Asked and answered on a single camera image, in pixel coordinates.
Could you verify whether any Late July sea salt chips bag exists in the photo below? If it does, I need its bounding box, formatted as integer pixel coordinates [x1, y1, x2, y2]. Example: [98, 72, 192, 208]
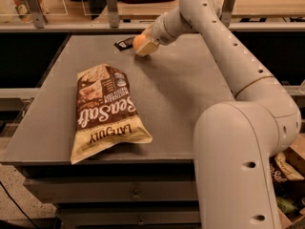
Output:
[71, 64, 153, 164]

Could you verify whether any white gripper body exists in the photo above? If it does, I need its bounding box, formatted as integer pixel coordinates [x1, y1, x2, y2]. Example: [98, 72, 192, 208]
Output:
[151, 15, 172, 45]

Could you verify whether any black floor cable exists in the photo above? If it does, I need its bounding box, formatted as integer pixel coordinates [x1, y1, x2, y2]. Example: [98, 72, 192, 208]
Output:
[0, 179, 41, 229]

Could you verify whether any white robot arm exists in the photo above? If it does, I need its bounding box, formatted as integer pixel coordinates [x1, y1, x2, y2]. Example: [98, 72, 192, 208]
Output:
[133, 0, 301, 229]

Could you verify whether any lower grey drawer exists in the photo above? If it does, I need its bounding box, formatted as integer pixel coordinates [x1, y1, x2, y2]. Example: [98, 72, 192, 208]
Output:
[56, 206, 200, 226]

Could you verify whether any upper grey drawer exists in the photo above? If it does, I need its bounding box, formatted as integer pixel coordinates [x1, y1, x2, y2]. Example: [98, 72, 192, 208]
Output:
[24, 176, 197, 203]

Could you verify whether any black rxbar chocolate bar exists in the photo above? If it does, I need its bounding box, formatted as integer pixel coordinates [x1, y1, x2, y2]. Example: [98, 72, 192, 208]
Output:
[114, 37, 134, 51]

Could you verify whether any colourful snack package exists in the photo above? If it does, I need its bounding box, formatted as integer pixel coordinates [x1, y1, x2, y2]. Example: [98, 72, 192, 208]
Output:
[0, 0, 45, 23]

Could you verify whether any green package in box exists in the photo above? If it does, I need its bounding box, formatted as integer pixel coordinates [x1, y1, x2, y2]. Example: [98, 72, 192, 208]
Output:
[276, 197, 297, 215]

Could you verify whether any left metal bracket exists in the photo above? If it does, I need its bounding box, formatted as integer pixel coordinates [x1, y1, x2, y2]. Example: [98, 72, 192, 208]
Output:
[26, 0, 47, 29]

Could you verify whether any right metal bracket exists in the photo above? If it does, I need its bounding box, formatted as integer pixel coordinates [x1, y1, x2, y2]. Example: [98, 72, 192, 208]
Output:
[220, 0, 235, 27]

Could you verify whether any chips bag in box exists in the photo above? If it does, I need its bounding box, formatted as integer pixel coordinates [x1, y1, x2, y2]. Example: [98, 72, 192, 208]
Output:
[270, 153, 304, 183]

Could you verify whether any grey drawer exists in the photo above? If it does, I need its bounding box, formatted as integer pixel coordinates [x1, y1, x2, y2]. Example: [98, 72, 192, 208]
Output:
[24, 176, 197, 203]
[56, 206, 200, 226]

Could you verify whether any orange fruit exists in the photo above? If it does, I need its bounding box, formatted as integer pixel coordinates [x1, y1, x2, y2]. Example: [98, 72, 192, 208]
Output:
[132, 34, 146, 51]

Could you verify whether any middle metal bracket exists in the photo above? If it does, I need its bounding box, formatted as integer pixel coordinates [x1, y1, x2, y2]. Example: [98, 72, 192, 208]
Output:
[106, 0, 120, 28]

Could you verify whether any cardboard box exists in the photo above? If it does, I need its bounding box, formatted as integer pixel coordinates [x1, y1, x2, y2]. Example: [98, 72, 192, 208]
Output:
[272, 135, 305, 229]

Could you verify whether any metal bracket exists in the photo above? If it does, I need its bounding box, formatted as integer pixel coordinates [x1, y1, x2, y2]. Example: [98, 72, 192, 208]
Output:
[26, 0, 47, 29]
[220, 0, 235, 27]
[106, 0, 120, 28]

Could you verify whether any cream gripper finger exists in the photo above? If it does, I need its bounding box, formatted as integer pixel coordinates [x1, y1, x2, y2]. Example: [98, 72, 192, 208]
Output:
[135, 37, 158, 56]
[142, 24, 153, 36]

